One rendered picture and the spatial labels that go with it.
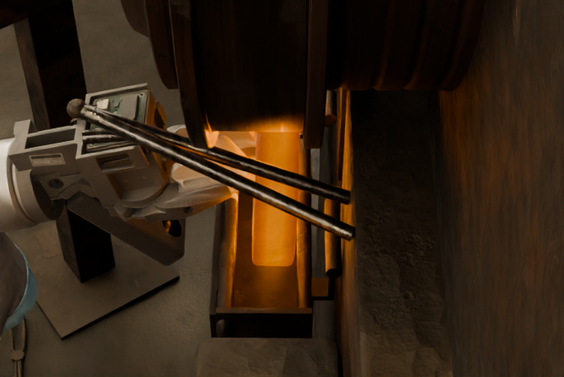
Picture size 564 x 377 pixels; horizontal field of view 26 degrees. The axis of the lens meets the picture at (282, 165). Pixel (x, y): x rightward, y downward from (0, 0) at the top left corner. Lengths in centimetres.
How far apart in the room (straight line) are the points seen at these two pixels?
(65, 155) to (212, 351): 23
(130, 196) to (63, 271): 91
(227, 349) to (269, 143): 18
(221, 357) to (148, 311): 102
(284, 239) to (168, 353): 86
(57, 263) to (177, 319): 21
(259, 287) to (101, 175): 17
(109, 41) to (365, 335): 156
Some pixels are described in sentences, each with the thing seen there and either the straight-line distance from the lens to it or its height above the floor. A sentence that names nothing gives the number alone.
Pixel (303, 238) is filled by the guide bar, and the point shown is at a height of 70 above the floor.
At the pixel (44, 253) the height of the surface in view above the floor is 1.
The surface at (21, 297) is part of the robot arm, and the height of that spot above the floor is 59.
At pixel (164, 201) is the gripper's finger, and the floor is 75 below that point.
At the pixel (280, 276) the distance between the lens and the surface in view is 103.
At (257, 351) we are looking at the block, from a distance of 82.
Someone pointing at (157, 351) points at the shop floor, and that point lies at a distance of 179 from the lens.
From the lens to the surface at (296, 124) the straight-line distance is 69.
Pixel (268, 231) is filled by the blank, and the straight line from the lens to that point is 94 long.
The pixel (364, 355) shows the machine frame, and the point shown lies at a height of 87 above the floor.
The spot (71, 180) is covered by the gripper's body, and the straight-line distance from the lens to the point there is 100.
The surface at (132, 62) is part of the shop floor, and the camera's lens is 220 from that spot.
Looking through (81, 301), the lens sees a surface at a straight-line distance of 185.
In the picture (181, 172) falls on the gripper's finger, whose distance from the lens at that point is 97.
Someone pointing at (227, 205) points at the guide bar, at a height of 71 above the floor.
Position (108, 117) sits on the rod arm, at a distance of 83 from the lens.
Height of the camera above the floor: 148
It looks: 48 degrees down
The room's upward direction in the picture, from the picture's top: straight up
